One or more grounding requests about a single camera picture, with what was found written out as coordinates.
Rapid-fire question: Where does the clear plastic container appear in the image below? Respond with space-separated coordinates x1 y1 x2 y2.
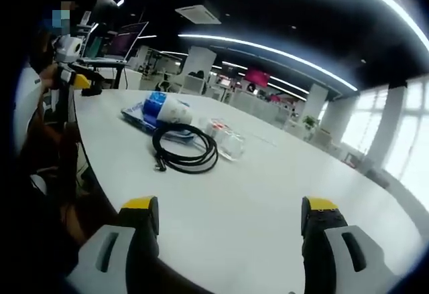
214 129 247 163

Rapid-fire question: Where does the green potted plant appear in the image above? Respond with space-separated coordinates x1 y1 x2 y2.
302 115 319 131

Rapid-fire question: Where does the person's left hand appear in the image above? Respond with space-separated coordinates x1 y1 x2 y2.
39 63 60 90

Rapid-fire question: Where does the white tabletop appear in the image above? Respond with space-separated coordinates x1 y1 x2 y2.
72 88 424 294

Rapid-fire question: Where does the black cable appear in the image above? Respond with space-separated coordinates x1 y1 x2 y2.
151 123 219 175

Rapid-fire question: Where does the ceiling air conditioner unit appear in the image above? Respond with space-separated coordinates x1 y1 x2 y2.
174 4 223 25

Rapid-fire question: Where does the black table clamp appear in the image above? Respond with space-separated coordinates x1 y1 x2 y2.
81 78 103 97

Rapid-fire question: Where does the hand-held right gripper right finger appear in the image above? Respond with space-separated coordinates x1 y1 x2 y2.
300 196 395 294

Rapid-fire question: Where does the pink hanging sign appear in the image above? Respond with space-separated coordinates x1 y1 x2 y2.
243 68 271 87

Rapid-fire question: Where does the dark monitor screen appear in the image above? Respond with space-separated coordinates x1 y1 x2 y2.
88 0 117 27

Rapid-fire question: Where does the blue and white packet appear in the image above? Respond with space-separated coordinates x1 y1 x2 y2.
120 98 195 144

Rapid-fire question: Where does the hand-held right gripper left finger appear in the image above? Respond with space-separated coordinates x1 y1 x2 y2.
65 195 160 294

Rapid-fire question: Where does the clear box with red items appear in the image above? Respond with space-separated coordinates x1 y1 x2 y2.
199 117 232 138

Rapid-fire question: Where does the open laptop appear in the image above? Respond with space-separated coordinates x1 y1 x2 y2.
77 21 149 65

